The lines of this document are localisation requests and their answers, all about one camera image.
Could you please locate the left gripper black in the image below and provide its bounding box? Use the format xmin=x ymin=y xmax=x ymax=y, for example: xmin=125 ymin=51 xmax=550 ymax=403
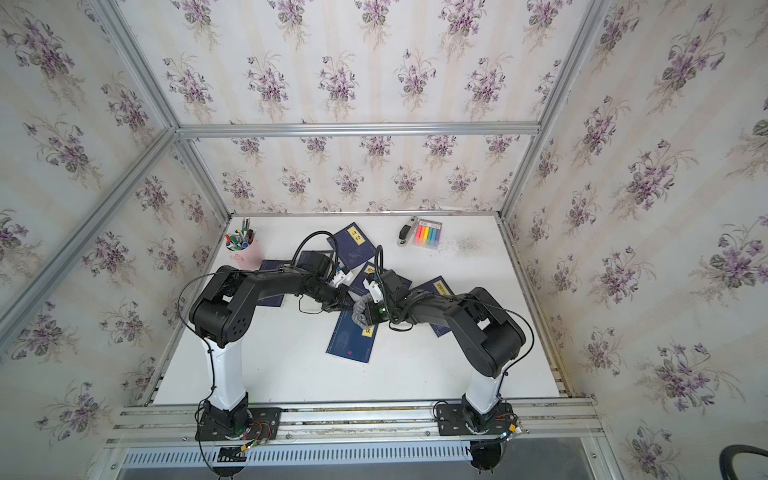
xmin=305 ymin=283 xmax=357 ymax=314

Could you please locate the blue book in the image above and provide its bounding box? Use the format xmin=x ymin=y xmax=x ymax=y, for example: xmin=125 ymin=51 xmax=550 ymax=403
xmin=326 ymin=312 xmax=378 ymax=364
xmin=296 ymin=250 xmax=333 ymax=270
xmin=416 ymin=276 xmax=454 ymax=338
xmin=349 ymin=262 xmax=412 ymax=299
xmin=327 ymin=222 xmax=377 ymax=273
xmin=257 ymin=259 xmax=289 ymax=308

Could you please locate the grey striped cleaning cloth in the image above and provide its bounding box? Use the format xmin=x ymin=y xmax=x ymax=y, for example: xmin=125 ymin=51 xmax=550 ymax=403
xmin=352 ymin=294 xmax=380 ymax=330

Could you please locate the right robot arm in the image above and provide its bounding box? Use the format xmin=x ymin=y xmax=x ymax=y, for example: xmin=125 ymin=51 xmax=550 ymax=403
xmin=352 ymin=287 xmax=535 ymax=432

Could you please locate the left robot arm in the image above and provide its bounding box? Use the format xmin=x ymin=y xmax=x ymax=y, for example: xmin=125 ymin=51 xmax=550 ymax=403
xmin=188 ymin=266 xmax=354 ymax=414

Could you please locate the grey black stapler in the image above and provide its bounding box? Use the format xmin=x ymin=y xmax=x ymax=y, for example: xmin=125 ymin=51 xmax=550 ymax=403
xmin=397 ymin=216 xmax=419 ymax=246

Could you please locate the clear box of highlighters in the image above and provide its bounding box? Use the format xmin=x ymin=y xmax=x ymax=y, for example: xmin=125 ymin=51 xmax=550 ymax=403
xmin=413 ymin=219 xmax=442 ymax=250

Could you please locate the pink pen cup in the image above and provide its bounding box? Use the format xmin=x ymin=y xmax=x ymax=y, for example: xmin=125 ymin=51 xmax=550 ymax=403
xmin=225 ymin=217 xmax=264 ymax=271

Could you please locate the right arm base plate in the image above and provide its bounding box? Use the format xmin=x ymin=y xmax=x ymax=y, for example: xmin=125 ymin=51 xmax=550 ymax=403
xmin=432 ymin=400 xmax=519 ymax=437

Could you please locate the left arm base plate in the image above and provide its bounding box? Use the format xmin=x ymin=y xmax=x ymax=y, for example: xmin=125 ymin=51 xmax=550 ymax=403
xmin=195 ymin=407 xmax=283 ymax=442

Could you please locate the aluminium rail frame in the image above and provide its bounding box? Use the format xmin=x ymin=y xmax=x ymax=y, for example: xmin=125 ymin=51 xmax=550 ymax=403
xmin=93 ymin=398 xmax=617 ymax=478

